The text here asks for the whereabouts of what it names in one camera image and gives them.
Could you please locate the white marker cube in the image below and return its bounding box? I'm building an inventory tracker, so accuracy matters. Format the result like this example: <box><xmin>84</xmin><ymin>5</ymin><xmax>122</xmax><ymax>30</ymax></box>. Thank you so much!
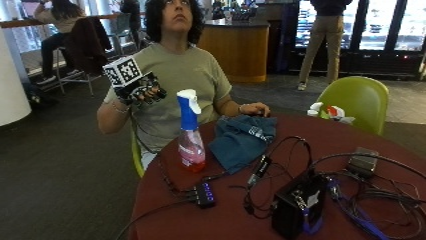
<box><xmin>101</xmin><ymin>55</ymin><xmax>144</xmax><ymax>89</ymax></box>

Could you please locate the the person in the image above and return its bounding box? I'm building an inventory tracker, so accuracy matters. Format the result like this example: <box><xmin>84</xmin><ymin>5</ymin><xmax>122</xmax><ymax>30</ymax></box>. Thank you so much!
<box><xmin>96</xmin><ymin>0</ymin><xmax>273</xmax><ymax>171</ymax></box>

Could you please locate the blue cloth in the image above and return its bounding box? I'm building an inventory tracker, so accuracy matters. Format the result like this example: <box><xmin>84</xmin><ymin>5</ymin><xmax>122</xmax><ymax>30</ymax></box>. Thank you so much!
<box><xmin>206</xmin><ymin>114</ymin><xmax>279</xmax><ymax>175</ymax></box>

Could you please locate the pink spray bottle blue top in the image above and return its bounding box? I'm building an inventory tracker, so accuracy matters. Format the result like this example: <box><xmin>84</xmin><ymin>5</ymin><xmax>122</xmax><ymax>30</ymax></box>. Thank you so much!
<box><xmin>175</xmin><ymin>88</ymin><xmax>207</xmax><ymax>174</ymax></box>

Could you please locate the white spray bottle red trigger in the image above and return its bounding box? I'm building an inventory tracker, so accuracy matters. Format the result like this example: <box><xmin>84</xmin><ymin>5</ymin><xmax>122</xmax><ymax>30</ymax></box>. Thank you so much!
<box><xmin>306</xmin><ymin>101</ymin><xmax>357</xmax><ymax>125</ymax></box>

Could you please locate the small black adapter stick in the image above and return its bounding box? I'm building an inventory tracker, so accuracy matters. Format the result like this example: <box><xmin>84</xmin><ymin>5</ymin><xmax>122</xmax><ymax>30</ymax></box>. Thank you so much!
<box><xmin>246</xmin><ymin>154</ymin><xmax>273</xmax><ymax>186</ymax></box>

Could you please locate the green chair of person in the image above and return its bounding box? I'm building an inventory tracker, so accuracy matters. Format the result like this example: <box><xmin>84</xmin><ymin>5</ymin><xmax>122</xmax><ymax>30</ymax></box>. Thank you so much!
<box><xmin>129</xmin><ymin>123</ymin><xmax>146</xmax><ymax>179</ymax></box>

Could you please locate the round wooden counter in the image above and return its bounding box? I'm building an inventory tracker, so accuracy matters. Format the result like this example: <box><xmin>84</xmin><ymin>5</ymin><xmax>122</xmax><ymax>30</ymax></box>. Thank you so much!
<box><xmin>195</xmin><ymin>19</ymin><xmax>271</xmax><ymax>84</ymax></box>

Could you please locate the metal chair with dark jacket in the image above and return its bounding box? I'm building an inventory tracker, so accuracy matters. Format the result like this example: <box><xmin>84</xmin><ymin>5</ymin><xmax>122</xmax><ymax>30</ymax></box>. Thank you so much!
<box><xmin>53</xmin><ymin>16</ymin><xmax>114</xmax><ymax>98</ymax></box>

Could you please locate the green plastic chair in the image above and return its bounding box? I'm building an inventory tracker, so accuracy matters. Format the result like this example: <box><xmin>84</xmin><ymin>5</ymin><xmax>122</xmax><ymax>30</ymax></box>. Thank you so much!
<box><xmin>315</xmin><ymin>75</ymin><xmax>391</xmax><ymax>136</ymax></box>

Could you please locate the grey power adapter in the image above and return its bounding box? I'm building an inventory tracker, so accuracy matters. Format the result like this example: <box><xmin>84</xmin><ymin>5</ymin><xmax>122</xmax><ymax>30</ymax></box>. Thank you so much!
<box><xmin>345</xmin><ymin>146</ymin><xmax>380</xmax><ymax>178</ymax></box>

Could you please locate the black hub with blue lights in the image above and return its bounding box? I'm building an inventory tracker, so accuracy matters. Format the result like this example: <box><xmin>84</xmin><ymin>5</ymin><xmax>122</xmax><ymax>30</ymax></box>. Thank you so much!
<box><xmin>190</xmin><ymin>181</ymin><xmax>218</xmax><ymax>210</ymax></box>

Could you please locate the black electronics box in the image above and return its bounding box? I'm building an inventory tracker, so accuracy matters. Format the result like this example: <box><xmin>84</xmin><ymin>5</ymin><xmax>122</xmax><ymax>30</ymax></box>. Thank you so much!
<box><xmin>270</xmin><ymin>173</ymin><xmax>330</xmax><ymax>240</ymax></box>

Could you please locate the glass drinks fridge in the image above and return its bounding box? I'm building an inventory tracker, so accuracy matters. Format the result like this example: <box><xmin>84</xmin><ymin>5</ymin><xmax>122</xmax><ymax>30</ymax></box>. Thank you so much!
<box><xmin>290</xmin><ymin>0</ymin><xmax>426</xmax><ymax>79</ymax></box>

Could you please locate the white round pillar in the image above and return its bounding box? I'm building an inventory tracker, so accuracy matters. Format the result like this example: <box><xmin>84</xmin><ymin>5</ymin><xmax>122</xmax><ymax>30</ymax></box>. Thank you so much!
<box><xmin>0</xmin><ymin>28</ymin><xmax>33</xmax><ymax>128</ymax></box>

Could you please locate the wooden bar table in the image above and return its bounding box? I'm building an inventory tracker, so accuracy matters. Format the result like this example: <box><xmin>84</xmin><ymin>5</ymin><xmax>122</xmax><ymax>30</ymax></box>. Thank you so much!
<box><xmin>0</xmin><ymin>12</ymin><xmax>146</xmax><ymax>30</ymax></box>

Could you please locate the thin wrist bracelet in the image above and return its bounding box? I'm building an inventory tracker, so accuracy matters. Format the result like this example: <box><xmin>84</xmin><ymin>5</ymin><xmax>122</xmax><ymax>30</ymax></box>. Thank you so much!
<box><xmin>109</xmin><ymin>101</ymin><xmax>130</xmax><ymax>114</ymax></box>

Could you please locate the black looped cable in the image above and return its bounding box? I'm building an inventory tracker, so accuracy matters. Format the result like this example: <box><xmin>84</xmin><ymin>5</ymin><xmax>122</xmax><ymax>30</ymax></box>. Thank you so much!
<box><xmin>241</xmin><ymin>135</ymin><xmax>314</xmax><ymax>219</ymax></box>

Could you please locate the black hub cable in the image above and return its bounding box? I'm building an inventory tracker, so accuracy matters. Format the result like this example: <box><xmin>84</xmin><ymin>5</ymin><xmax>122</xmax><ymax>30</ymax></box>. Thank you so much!
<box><xmin>116</xmin><ymin>156</ymin><xmax>231</xmax><ymax>240</ymax></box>

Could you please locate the black cable tangle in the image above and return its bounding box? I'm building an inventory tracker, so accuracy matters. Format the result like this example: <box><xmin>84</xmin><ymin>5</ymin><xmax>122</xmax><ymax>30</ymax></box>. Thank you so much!
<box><xmin>307</xmin><ymin>151</ymin><xmax>426</xmax><ymax>240</ymax></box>

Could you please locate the blue cable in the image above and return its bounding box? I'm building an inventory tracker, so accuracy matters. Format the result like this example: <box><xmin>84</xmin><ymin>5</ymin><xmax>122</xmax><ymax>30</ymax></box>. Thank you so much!
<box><xmin>302</xmin><ymin>176</ymin><xmax>391</xmax><ymax>240</ymax></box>

